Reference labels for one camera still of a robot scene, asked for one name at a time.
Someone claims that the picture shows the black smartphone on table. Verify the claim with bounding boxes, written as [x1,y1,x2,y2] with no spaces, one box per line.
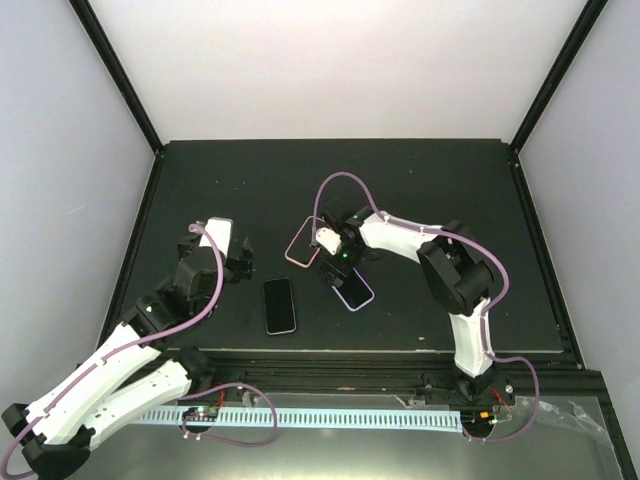
[263,277,297,336]

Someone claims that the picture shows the controller circuit board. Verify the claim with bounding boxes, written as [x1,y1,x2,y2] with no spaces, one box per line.
[460,406,513,427]
[182,406,219,423]

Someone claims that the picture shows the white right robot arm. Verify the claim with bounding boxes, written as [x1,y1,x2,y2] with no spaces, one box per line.
[312,208,497,404]

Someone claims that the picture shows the black frame post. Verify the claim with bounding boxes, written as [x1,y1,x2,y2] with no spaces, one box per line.
[69,0,164,155]
[510,0,608,154]

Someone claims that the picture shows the left controller circuit board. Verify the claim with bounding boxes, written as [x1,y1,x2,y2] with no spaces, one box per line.
[182,406,219,423]

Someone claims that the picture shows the black right frame post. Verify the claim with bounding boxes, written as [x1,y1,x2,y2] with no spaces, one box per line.
[510,0,608,154]

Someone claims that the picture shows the pink phone case with phone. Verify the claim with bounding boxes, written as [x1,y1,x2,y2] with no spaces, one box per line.
[284,216,321,269]

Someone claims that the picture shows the white slotted cable duct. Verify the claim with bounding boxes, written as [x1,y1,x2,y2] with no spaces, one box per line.
[133,406,463,433]

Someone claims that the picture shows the black left frame post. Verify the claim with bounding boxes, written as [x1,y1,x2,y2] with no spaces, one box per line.
[69,0,164,155]

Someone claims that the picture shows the right controller circuit board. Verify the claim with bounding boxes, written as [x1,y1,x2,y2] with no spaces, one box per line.
[460,406,513,427]

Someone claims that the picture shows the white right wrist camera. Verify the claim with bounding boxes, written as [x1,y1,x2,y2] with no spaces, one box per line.
[315,227,342,256]

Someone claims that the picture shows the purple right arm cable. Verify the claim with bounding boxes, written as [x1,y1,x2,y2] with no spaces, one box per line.
[310,172,541,444]

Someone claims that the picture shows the purple phone case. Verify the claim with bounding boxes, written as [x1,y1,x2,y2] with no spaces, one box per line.
[332,269,375,313]

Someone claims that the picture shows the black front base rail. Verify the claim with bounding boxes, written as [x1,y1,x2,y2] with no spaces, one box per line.
[94,349,606,401]

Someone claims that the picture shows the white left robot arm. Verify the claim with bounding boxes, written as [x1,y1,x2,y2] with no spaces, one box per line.
[1,217,253,479]

